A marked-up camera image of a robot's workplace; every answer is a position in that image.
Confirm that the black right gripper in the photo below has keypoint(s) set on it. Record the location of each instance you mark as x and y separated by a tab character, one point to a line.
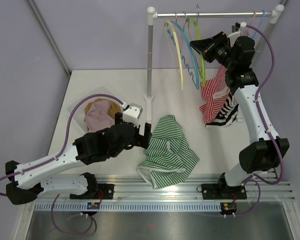
208	46

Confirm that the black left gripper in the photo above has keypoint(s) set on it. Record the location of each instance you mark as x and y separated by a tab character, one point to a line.
140	140

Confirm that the green hanger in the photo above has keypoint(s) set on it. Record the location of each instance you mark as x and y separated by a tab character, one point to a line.
199	48

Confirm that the green striped tank top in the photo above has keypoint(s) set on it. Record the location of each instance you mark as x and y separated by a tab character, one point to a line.
169	160

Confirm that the cream hanger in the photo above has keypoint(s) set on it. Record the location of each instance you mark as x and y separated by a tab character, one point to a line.
173	43

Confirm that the brown tank top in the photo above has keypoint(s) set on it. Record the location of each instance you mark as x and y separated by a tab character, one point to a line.
101	110

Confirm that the pink tank top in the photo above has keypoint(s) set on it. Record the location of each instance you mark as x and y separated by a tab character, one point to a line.
97	126

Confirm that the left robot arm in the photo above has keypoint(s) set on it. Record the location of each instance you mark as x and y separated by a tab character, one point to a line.
40	178

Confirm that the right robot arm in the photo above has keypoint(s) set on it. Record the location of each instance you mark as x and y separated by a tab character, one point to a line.
266	149

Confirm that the red striped tank top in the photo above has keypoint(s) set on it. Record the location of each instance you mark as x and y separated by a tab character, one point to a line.
215	93

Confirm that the pink hanger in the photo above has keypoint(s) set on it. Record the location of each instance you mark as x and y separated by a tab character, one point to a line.
251	22

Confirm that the light blue thin hanger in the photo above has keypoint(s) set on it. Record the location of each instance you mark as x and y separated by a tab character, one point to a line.
262	19

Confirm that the black white striped tank top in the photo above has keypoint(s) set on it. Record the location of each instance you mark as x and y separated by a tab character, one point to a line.
227	115

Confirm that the metal clothes rack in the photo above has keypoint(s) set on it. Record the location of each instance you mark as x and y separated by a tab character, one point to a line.
152	15

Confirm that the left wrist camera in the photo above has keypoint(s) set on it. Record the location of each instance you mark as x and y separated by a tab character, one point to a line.
131	113

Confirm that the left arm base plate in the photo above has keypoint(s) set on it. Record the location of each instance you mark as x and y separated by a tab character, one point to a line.
105	191

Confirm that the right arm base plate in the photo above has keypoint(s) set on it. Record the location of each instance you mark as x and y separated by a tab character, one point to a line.
213	191

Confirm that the white slotted cable duct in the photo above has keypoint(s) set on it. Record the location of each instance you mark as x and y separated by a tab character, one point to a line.
130	206

